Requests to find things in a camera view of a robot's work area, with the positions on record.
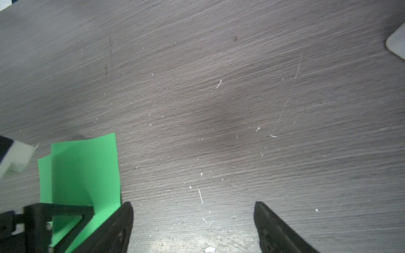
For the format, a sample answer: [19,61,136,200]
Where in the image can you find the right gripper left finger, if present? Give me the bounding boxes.
[74,202,134,253]

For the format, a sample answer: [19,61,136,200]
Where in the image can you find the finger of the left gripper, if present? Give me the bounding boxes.
[1,203,94,253]

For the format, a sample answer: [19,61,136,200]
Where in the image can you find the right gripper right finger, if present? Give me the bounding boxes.
[254,201,319,253]

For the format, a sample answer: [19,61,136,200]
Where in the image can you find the green square paper sheet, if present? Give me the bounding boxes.
[38,133,121,253]

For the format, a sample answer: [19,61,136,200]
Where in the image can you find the white box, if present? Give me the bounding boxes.
[386,23,405,60]

